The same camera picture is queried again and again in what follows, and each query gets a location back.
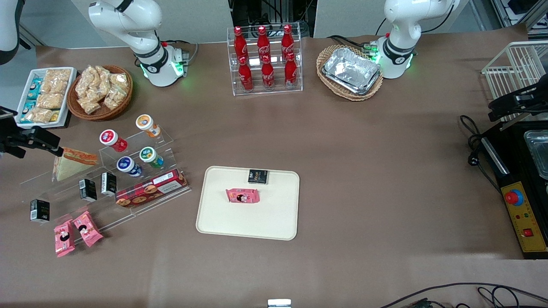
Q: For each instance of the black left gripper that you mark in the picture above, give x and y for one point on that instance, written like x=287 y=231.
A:
x=532 y=95

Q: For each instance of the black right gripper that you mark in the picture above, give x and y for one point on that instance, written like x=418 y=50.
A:
x=9 y=137

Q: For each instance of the triangular sandwich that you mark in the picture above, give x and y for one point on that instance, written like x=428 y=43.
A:
x=72 y=164

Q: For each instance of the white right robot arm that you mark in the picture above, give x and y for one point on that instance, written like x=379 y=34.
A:
x=156 y=64

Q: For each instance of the steel machine tray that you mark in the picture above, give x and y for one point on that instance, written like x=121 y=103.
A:
x=538 y=149

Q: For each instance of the white rectangular snack tray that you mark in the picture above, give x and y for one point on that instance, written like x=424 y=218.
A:
x=68 y=98

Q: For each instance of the aluminium foil tray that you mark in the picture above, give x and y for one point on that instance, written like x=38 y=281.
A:
x=364 y=91
x=351 y=68

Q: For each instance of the cream plastic tray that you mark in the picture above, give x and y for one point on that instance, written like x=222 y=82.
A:
x=248 y=218

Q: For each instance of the yellow snack packet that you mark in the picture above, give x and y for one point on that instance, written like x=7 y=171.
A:
x=55 y=116

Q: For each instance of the clear bag of crisps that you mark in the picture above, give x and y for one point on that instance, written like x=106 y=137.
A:
x=38 y=114
x=56 y=79
x=49 y=101

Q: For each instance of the small black box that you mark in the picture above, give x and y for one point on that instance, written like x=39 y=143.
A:
x=87 y=190
x=40 y=211
x=108 y=184
x=257 y=176

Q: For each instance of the teal snack packet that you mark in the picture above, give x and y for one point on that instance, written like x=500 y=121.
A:
x=33 y=91
x=36 y=81
x=27 y=108

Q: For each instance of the red lidded drink cup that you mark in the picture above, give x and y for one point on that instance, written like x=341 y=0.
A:
x=112 y=140

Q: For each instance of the clear bag of crackers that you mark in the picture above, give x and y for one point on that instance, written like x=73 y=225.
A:
x=89 y=105
x=99 y=92
x=114 y=99
x=102 y=75
x=85 y=81
x=120 y=80

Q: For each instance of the dark brown wicker basket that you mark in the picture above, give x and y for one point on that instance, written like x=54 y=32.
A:
x=102 y=113

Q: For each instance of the black sealing machine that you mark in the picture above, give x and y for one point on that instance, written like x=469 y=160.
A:
x=513 y=171

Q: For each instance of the blue lidded drink cup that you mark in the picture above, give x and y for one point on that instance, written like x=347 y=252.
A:
x=127 y=166

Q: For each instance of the pink snack packet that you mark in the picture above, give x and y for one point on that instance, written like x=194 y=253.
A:
x=87 y=229
x=242 y=196
x=64 y=238

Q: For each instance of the red emergency stop button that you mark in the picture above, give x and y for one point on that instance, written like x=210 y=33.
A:
x=513 y=197

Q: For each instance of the green lidded drink cup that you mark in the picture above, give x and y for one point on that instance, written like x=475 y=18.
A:
x=150 y=156

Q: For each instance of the orange lidded drink cup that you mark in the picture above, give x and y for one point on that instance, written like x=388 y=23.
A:
x=147 y=125

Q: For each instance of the clear acrylic tiered stand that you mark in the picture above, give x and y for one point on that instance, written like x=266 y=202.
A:
x=128 y=214

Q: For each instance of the red cookie box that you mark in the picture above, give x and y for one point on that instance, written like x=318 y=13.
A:
x=150 y=189

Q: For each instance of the light tan wicker basket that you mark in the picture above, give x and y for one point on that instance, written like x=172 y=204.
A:
x=325 y=60

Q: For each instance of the red cola bottle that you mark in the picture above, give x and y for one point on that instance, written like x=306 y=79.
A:
x=287 y=40
x=268 y=75
x=239 y=42
x=290 y=72
x=245 y=77
x=263 y=42

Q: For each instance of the clear acrylic bottle rack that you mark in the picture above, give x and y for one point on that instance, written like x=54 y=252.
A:
x=276 y=92

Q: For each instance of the black background equipment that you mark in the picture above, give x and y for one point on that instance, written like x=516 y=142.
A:
x=257 y=13

